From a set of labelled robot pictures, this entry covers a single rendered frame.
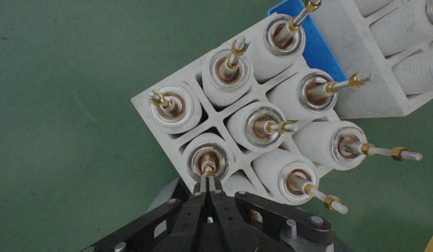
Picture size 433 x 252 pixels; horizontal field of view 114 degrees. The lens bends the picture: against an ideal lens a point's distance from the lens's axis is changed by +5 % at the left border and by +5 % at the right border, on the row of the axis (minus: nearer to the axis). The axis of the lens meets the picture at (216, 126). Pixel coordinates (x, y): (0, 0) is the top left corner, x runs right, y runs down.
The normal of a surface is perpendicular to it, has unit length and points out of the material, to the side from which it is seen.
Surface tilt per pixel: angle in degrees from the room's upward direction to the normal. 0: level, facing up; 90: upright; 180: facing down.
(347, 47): 90
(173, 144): 0
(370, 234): 0
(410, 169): 0
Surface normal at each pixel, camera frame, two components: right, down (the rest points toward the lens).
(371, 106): -0.85, 0.52
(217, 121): 0.07, 0.00
